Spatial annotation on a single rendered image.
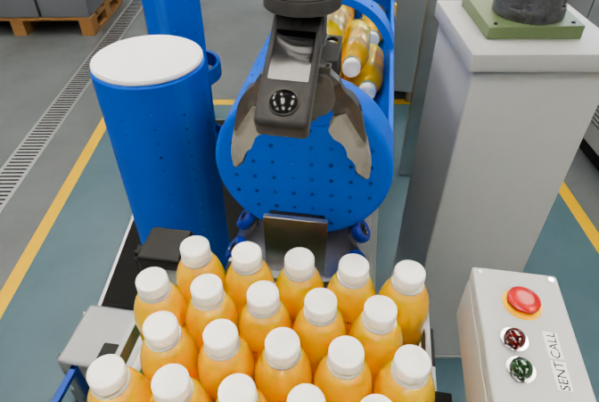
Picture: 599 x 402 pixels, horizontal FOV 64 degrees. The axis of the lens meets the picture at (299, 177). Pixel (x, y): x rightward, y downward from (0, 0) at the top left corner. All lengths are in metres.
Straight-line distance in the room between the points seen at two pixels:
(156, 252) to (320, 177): 0.28
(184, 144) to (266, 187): 0.52
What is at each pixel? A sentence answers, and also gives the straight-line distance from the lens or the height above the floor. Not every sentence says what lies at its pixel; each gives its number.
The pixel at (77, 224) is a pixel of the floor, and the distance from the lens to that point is 2.44.
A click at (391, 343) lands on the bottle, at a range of 0.61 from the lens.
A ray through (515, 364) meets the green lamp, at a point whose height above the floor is 1.11.
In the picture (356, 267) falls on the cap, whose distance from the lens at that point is 0.62.
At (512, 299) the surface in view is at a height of 1.11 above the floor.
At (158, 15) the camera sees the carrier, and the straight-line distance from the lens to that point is 2.04.
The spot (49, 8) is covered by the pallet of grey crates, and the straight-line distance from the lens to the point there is 4.44.
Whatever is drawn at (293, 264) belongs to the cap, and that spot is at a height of 1.09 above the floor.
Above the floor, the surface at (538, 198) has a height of 0.75.
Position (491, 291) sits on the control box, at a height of 1.10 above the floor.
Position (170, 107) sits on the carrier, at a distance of 1.21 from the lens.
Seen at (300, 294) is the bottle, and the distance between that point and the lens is 0.64.
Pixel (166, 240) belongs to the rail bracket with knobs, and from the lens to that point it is 0.80.
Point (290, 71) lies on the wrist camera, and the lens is 0.41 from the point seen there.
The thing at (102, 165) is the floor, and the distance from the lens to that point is 2.76.
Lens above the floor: 1.56
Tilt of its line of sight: 39 degrees down
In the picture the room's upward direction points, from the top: straight up
